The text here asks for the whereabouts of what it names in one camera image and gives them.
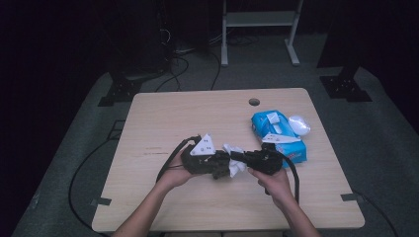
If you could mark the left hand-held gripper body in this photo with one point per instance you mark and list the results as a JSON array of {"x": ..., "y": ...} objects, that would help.
[{"x": 197, "y": 161}]

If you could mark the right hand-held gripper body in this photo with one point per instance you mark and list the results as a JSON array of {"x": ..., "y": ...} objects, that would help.
[{"x": 268, "y": 161}]

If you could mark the white wet wipe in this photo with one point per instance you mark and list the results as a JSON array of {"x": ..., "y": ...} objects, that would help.
[{"x": 237, "y": 168}]

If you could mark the blue wet wipes pack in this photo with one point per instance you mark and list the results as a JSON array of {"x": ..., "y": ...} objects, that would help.
[{"x": 263, "y": 123}]

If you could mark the person's left hand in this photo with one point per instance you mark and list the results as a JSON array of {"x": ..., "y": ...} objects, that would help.
[{"x": 174, "y": 176}]

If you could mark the white oval plastic object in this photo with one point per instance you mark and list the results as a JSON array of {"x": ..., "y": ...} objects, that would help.
[{"x": 299, "y": 125}]

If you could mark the grey tape strip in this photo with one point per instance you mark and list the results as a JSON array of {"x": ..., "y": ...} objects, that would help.
[
  {"x": 100, "y": 201},
  {"x": 351, "y": 197}
]

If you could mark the black stand base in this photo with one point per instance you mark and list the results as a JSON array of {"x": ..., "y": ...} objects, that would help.
[
  {"x": 120, "y": 92},
  {"x": 344, "y": 89}
]

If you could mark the dark cabinet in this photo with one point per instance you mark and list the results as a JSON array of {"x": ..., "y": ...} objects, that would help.
[{"x": 138, "y": 39}]

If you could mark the white metal stand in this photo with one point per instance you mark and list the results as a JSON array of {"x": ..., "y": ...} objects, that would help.
[{"x": 260, "y": 18}]

